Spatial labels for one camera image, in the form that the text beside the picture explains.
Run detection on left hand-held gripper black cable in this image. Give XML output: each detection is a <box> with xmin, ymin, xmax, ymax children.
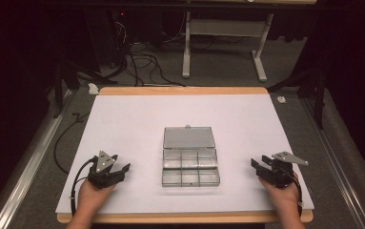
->
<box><xmin>70</xmin><ymin>156</ymin><xmax>99</xmax><ymax>218</ymax></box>

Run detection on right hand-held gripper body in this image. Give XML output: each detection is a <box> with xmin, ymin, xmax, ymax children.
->
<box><xmin>255</xmin><ymin>151</ymin><xmax>310</xmax><ymax>190</ymax></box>

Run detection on black floor cable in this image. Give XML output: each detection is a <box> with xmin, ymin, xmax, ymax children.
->
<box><xmin>52</xmin><ymin>112</ymin><xmax>91</xmax><ymax>176</ymax></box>

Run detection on hand-held gripper black cable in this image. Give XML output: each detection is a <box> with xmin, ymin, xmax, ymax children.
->
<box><xmin>289</xmin><ymin>171</ymin><xmax>305</xmax><ymax>218</ymax></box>
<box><xmin>70</xmin><ymin>156</ymin><xmax>99</xmax><ymax>218</ymax></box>

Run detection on white metal desk frame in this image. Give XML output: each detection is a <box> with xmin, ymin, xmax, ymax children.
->
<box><xmin>181</xmin><ymin>0</ymin><xmax>317</xmax><ymax>83</ymax></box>

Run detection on person's left hand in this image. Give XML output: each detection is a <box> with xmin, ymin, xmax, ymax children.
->
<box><xmin>75</xmin><ymin>178</ymin><xmax>118</xmax><ymax>220</ymax></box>

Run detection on silver metal floor rail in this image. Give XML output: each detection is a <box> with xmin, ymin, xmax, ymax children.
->
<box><xmin>0</xmin><ymin>90</ymin><xmax>73</xmax><ymax>229</ymax></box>
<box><xmin>299</xmin><ymin>97</ymin><xmax>365</xmax><ymax>229</ymax></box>

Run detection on clear plastic compartment box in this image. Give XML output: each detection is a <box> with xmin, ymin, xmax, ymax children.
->
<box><xmin>161</xmin><ymin>124</ymin><xmax>221</xmax><ymax>188</ymax></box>

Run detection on black metal stand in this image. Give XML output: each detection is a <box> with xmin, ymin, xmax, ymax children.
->
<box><xmin>51</xmin><ymin>59</ymin><xmax>119</xmax><ymax>119</ymax></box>
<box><xmin>266</xmin><ymin>67</ymin><xmax>328</xmax><ymax>131</ymax></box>

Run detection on dark computer tower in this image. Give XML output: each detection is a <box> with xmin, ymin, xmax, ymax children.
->
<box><xmin>84</xmin><ymin>7</ymin><xmax>131</xmax><ymax>69</ymax></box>

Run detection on tangle of black floor cables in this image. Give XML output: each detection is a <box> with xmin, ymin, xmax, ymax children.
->
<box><xmin>108</xmin><ymin>20</ymin><xmax>188</xmax><ymax>88</ymax></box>

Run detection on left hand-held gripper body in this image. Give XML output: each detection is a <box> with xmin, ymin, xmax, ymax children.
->
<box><xmin>87</xmin><ymin>150</ymin><xmax>125</xmax><ymax>191</ymax></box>

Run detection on person's right hand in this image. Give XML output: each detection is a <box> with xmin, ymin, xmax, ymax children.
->
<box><xmin>257</xmin><ymin>171</ymin><xmax>301</xmax><ymax>213</ymax></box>

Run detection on right hand-held gripper black cable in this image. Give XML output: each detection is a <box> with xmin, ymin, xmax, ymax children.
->
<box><xmin>289</xmin><ymin>171</ymin><xmax>305</xmax><ymax>218</ymax></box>

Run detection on white table sheet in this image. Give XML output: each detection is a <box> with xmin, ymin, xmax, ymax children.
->
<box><xmin>55</xmin><ymin>94</ymin><xmax>315</xmax><ymax>215</ymax></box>

